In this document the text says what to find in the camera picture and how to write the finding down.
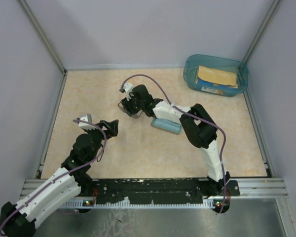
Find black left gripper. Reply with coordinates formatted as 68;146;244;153
84;119;118;161

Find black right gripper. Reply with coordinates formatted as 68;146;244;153
120;92;144;118

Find black thin-frame glasses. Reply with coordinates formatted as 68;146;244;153
118;98;142;119

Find grey glasses case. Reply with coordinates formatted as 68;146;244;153
150;117;183;135

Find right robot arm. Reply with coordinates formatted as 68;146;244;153
118;83;228;196

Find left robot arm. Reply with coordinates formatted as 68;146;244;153
0;117;119;237

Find teal plastic basin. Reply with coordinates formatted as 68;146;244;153
183;54;249;97

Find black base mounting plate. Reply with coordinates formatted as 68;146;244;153
77;178;240;205

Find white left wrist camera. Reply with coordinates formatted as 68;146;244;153
75;114;96;131

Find left aluminium frame post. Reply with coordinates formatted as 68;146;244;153
16;0;67;74

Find aluminium frame post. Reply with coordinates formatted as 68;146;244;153
16;0;67;74
242;0;282;64

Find aluminium front rail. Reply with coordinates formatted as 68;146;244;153
21;178;286;209

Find right aluminium frame post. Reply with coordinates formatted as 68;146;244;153
242;0;282;64

